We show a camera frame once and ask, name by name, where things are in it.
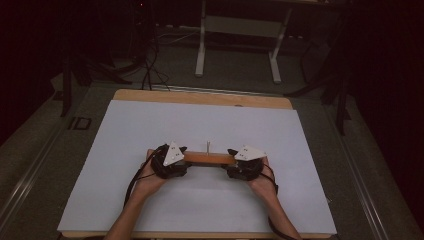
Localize dark metal stand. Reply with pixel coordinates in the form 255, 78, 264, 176
59, 49, 134, 118
286, 33, 355, 136

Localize person's left hand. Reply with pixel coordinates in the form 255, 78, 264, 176
134, 148, 167, 198

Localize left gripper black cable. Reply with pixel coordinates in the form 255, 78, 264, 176
123, 144, 168, 208

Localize metal floor rail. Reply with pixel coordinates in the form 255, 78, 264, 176
324, 105, 392, 240
0, 124, 66, 229
151, 84, 285, 98

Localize white floor cable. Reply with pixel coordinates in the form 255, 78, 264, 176
156, 30, 202, 46

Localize black floor cables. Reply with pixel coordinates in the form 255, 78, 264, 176
141, 31, 172, 92

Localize white paper sheet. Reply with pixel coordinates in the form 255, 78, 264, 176
57, 99, 338, 235

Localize white metal desk frame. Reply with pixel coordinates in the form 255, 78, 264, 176
194, 0, 294, 85

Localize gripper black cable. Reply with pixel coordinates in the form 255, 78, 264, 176
263, 162, 296, 240
123, 144, 168, 208

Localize black floor box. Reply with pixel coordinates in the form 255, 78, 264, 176
68, 116, 93, 131

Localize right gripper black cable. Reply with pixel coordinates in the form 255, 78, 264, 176
263, 162, 296, 240

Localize person's right hand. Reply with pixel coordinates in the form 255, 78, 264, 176
248, 156, 278, 201

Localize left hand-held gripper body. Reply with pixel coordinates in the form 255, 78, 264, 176
151, 140, 185, 179

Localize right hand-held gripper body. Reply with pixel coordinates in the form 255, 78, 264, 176
233, 144, 268, 182

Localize square wooden peg board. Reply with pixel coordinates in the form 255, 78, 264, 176
183, 150, 238, 166

